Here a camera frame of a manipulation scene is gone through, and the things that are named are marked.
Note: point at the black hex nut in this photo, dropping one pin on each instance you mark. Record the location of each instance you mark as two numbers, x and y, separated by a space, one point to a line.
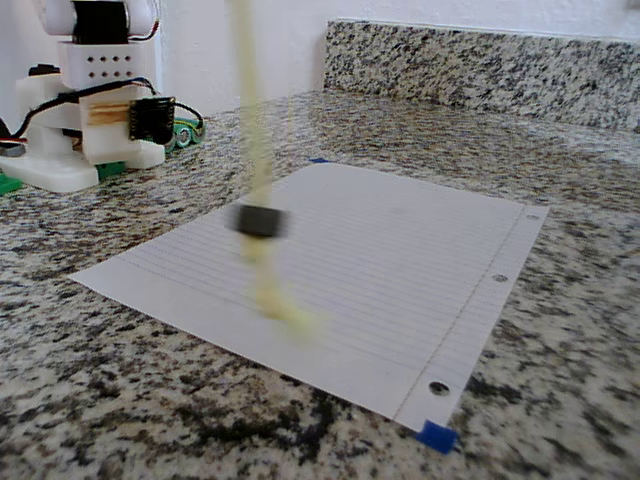
257 221

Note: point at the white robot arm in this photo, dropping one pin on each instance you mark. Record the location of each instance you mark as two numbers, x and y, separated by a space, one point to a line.
70 65

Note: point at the blue tape piece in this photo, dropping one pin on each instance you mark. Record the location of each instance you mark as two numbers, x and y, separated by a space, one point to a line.
437 436
318 161

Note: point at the lined white paper sheet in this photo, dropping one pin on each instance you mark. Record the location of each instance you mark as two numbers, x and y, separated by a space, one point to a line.
400 300

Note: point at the granite backsplash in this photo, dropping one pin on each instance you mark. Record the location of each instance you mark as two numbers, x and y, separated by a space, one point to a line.
475 70

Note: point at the wooden stick spacer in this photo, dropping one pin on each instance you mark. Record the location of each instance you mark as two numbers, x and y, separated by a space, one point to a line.
107 115

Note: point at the black camera board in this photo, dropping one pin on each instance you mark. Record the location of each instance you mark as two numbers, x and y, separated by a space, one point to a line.
152 120

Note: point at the green base plate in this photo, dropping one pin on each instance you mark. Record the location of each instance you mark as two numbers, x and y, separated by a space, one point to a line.
10 186

